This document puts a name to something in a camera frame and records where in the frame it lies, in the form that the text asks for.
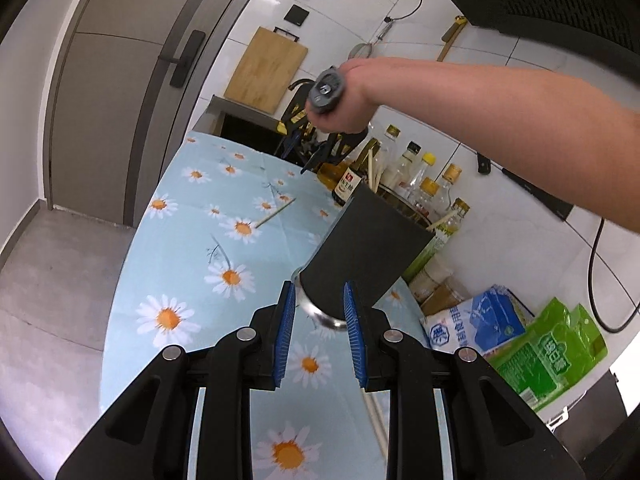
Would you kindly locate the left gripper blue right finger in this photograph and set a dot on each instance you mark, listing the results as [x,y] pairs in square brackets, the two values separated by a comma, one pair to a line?
[358,345]

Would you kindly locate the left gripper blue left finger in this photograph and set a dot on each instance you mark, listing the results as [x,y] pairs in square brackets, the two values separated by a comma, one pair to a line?
[283,319]

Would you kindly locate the person's right forearm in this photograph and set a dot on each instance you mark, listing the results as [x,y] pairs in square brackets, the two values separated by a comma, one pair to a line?
[557,132]

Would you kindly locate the person's right hand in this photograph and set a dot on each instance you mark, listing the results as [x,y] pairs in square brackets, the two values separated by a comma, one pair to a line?
[356,105]

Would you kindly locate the black faucet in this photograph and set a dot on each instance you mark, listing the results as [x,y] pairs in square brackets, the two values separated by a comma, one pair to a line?
[300,82]

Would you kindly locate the yellow oil bottle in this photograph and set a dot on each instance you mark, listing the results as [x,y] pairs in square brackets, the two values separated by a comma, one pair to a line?
[294,123]

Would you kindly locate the metal mesh strainer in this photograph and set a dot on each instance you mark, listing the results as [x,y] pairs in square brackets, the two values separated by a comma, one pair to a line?
[365,49]

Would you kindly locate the wooden cutting board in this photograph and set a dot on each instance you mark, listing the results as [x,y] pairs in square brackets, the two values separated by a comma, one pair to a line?
[266,69]

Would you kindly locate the amber oil bottle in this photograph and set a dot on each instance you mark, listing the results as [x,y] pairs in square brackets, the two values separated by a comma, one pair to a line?
[332,164]

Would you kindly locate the tall clear bottle gold cap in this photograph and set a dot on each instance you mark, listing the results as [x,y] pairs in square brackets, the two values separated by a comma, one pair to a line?
[387,140]

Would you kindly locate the red label sauce bottle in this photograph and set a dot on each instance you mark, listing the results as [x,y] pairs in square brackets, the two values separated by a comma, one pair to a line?
[355,172]

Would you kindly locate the black cylindrical utensil holder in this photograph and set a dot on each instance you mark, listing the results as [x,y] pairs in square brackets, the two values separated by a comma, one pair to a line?
[371,243]

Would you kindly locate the blue daisy tablecloth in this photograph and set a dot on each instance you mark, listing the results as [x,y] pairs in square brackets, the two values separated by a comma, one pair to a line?
[197,269]

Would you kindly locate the black sink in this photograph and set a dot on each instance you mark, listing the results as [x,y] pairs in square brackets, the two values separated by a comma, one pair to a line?
[237,123]

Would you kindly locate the white lidded spice jar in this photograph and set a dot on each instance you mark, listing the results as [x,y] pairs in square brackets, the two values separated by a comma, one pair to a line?
[424,283]

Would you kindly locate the brown spice jar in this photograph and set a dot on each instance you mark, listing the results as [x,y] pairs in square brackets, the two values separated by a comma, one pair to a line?
[445,296]

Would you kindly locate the clear bottle black cap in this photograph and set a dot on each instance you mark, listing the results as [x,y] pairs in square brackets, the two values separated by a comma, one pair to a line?
[399,171]

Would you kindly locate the clear bottle yellow cap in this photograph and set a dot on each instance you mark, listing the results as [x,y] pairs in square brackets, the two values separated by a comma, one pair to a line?
[424,170]

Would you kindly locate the green label vinegar bottle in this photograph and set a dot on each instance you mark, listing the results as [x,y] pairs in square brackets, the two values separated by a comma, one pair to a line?
[441,236]

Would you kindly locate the white blue salt bag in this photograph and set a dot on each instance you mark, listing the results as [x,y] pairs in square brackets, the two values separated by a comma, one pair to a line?
[484,323]

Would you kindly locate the grey door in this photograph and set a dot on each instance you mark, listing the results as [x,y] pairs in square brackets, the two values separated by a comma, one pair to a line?
[113,122]

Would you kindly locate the green sugar bag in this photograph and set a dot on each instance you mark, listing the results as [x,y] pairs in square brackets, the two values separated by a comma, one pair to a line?
[557,350]

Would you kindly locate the wooden spatula on wall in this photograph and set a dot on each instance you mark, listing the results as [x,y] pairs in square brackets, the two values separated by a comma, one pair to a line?
[451,35]

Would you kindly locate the black door handle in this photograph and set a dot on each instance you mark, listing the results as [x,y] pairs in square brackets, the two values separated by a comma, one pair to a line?
[185,61]

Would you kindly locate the cleaver with black handle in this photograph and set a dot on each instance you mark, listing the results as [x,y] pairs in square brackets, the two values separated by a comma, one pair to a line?
[483,164]

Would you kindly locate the black wall panel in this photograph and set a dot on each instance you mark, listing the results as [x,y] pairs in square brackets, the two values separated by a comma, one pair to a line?
[558,207]

